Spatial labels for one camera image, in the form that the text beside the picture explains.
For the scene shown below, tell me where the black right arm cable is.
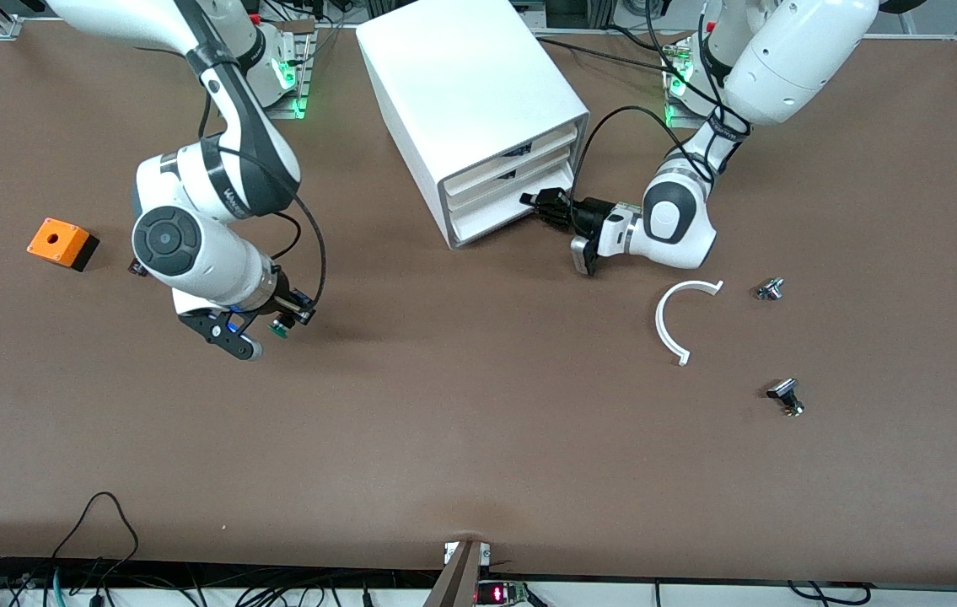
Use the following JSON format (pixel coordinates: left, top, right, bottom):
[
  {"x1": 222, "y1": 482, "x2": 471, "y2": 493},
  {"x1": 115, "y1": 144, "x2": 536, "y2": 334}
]
[{"x1": 196, "y1": 84, "x2": 329, "y2": 309}]

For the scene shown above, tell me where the white curved plastic strip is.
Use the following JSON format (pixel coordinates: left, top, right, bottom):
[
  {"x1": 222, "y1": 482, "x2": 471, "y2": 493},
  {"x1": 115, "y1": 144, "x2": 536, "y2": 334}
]
[{"x1": 655, "y1": 280, "x2": 725, "y2": 367}]

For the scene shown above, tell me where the thin white drawer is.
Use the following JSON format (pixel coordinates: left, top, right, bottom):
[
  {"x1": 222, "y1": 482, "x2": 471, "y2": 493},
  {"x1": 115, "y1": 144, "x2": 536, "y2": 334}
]
[
  {"x1": 443, "y1": 124, "x2": 578, "y2": 196},
  {"x1": 446, "y1": 148, "x2": 573, "y2": 212}
]

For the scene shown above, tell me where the orange button enclosure box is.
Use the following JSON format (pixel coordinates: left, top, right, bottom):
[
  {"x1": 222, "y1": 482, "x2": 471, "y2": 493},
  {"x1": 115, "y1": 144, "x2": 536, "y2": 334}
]
[{"x1": 27, "y1": 218, "x2": 99, "y2": 272}]

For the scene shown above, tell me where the grey camera mount wedge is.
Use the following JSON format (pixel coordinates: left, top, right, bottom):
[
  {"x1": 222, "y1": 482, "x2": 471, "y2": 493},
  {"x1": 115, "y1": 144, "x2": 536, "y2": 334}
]
[{"x1": 423, "y1": 540, "x2": 492, "y2": 607}]

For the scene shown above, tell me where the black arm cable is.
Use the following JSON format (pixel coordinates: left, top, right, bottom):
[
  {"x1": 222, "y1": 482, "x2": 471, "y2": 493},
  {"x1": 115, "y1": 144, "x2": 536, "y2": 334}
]
[
  {"x1": 571, "y1": 0, "x2": 754, "y2": 213},
  {"x1": 196, "y1": 84, "x2": 329, "y2": 309}
]

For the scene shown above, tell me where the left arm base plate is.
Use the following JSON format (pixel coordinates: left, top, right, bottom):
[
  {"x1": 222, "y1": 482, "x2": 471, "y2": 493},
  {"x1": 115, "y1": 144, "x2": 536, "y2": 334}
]
[{"x1": 664, "y1": 34, "x2": 728, "y2": 131}]

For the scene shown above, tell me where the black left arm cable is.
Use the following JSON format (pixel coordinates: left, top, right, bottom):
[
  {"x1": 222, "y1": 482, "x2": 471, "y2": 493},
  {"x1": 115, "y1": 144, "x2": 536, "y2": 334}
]
[{"x1": 571, "y1": 0, "x2": 754, "y2": 213}]

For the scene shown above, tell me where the white drawer cabinet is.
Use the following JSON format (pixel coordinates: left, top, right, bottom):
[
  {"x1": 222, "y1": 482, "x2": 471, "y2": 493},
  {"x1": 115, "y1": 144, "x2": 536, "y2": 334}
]
[{"x1": 356, "y1": 0, "x2": 591, "y2": 250}]

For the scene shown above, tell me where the black looped cable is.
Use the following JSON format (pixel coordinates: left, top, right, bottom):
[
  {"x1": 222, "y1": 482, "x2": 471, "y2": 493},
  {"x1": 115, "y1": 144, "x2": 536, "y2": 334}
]
[{"x1": 51, "y1": 492, "x2": 140, "y2": 567}]

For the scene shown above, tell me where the red LED display module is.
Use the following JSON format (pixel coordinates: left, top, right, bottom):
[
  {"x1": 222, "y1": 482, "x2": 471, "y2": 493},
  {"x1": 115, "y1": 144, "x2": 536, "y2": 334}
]
[{"x1": 478, "y1": 580, "x2": 531, "y2": 607}]

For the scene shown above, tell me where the black cable on table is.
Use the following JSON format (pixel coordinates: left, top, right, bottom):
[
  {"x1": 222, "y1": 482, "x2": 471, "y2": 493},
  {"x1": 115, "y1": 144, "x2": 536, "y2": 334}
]
[{"x1": 533, "y1": 25, "x2": 683, "y2": 75}]

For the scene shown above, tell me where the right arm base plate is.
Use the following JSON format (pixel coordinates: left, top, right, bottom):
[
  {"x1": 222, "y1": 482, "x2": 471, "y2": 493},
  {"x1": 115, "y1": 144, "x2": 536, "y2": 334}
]
[{"x1": 255, "y1": 21, "x2": 317, "y2": 120}]

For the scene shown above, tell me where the black cable at table edge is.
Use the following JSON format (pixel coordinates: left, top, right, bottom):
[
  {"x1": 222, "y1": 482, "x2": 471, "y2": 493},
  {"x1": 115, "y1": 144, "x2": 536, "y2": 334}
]
[{"x1": 786, "y1": 580, "x2": 872, "y2": 607}]

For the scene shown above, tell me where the large white drawer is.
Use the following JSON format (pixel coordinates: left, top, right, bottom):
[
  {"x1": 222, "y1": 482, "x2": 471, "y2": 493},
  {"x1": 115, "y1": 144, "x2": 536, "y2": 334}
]
[{"x1": 451, "y1": 164, "x2": 573, "y2": 243}]

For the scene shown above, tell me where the black knob switch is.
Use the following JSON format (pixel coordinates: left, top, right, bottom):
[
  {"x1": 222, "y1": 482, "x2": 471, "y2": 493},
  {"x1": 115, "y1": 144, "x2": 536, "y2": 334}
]
[{"x1": 766, "y1": 379, "x2": 805, "y2": 418}]

